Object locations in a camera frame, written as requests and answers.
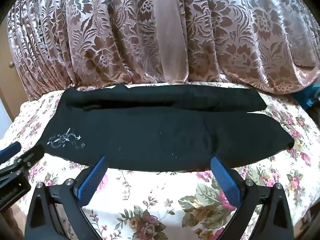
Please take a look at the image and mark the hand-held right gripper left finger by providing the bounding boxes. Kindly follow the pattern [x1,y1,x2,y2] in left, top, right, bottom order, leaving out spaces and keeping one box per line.
[24,156,108,240]

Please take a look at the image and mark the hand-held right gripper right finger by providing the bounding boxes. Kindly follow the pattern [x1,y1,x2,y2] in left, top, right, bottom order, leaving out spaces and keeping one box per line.
[210,156,294,240]

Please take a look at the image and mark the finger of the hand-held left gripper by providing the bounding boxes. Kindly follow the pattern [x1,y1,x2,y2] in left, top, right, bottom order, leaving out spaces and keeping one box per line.
[0,141,22,164]
[0,144,45,178]

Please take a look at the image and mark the black pants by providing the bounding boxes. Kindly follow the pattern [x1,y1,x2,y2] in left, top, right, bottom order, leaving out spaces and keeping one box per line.
[42,84,295,173]

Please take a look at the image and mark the wooden door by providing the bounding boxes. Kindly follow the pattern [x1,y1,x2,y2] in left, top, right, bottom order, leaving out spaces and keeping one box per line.
[0,25,29,140]

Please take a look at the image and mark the floral bed sheet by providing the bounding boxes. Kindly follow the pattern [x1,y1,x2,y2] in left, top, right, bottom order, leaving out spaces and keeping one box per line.
[0,81,320,240]

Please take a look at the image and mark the blue plastic object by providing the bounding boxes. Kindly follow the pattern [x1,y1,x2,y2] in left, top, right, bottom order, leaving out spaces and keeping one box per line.
[296,80,320,111]

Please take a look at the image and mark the brown floral curtain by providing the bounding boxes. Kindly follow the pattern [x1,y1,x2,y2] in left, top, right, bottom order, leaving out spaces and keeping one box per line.
[6,0,320,100]

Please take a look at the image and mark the plain pink curtain panel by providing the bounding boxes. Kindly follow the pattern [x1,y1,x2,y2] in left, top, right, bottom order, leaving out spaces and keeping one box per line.
[150,0,190,83]

